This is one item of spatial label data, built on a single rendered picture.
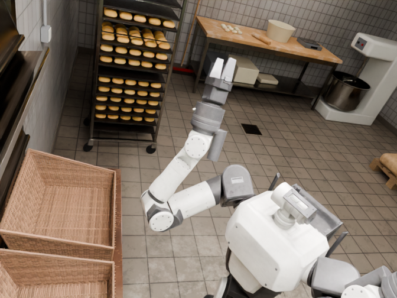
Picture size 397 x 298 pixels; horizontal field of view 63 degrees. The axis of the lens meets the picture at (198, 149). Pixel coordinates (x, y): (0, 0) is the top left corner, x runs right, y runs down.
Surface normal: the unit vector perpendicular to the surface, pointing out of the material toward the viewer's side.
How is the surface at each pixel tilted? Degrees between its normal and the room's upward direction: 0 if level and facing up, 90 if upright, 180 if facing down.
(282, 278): 85
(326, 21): 90
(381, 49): 90
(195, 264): 0
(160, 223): 82
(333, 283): 34
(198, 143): 66
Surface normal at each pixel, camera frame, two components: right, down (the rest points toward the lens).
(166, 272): 0.25, -0.79
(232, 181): 0.04, -0.39
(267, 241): -0.36, -0.41
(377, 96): 0.20, 0.61
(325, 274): -0.32, -0.74
